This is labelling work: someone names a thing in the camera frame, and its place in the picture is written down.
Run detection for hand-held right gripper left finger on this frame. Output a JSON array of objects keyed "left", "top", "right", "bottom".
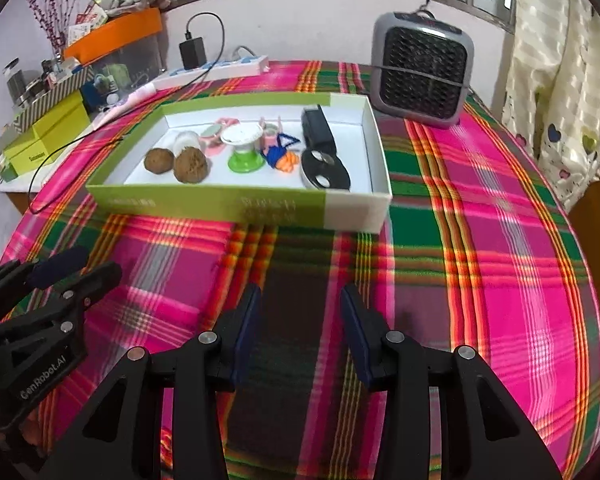
[{"left": 40, "top": 282, "right": 262, "bottom": 480}]

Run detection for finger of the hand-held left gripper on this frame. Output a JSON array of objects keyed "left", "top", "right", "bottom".
[
  {"left": 0, "top": 261, "right": 122, "bottom": 343},
  {"left": 0, "top": 246, "right": 89, "bottom": 321}
]

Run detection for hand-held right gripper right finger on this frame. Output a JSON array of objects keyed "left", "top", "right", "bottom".
[{"left": 340, "top": 282, "right": 563, "bottom": 480}]

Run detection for green white cardboard box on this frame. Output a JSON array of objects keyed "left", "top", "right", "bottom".
[{"left": 86, "top": 91, "right": 393, "bottom": 235}]

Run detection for brown walnut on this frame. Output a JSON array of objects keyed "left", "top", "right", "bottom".
[
  {"left": 173, "top": 146, "right": 210, "bottom": 184},
  {"left": 144, "top": 147, "right": 176, "bottom": 173}
]

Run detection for black round disc device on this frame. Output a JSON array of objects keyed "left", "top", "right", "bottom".
[{"left": 300, "top": 147, "right": 353, "bottom": 192}]

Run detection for white ribbed jar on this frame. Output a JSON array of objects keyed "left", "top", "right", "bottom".
[{"left": 172, "top": 130, "right": 201, "bottom": 153}]

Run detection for green white suction cup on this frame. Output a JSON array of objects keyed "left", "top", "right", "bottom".
[{"left": 220, "top": 125, "right": 263, "bottom": 173}]

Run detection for blue orange cord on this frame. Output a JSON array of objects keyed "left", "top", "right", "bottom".
[{"left": 260, "top": 132, "right": 301, "bottom": 171}]

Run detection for small pink clip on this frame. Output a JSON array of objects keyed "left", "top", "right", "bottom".
[{"left": 199, "top": 117, "right": 241, "bottom": 157}]

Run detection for large pink clip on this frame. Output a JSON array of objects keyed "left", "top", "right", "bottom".
[{"left": 257, "top": 116, "right": 287, "bottom": 153}]

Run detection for black rectangular device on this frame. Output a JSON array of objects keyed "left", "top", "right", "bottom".
[{"left": 300, "top": 105, "right": 338, "bottom": 153}]

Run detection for white side shelf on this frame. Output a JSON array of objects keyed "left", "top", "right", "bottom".
[{"left": 0, "top": 160, "right": 36, "bottom": 193}]

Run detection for grey white striped box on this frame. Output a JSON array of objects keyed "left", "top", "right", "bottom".
[{"left": 12, "top": 65, "right": 96, "bottom": 131}]

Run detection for blue printed carton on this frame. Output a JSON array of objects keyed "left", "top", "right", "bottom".
[{"left": 80, "top": 72, "right": 121, "bottom": 111}]

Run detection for white pink tube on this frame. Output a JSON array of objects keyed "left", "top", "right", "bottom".
[{"left": 92, "top": 85, "right": 158, "bottom": 121}]

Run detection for dark glass jar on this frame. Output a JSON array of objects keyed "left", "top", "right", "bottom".
[{"left": 2, "top": 57, "right": 23, "bottom": 103}]

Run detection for clear bin with orange lid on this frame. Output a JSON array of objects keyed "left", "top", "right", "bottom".
[{"left": 62, "top": 7, "right": 165, "bottom": 93}]

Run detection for printed packets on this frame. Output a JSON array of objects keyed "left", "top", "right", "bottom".
[{"left": 67, "top": 0, "right": 111, "bottom": 41}]

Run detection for black charger adapter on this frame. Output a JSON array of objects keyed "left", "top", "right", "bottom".
[{"left": 179, "top": 36, "right": 206, "bottom": 68}]

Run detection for pink flower branches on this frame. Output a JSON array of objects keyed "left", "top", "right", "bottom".
[{"left": 22, "top": 0, "right": 88, "bottom": 56}]

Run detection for white power strip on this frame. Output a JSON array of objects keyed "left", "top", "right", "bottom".
[{"left": 152, "top": 54, "right": 271, "bottom": 92}]

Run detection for grey fan heater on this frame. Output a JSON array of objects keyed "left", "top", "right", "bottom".
[{"left": 370, "top": 11, "right": 476, "bottom": 130}]

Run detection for cream heart print curtain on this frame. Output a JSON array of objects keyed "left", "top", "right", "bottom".
[{"left": 500, "top": 0, "right": 600, "bottom": 213}]

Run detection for black charger cable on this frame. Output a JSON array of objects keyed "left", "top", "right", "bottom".
[{"left": 28, "top": 12, "right": 226, "bottom": 216}]

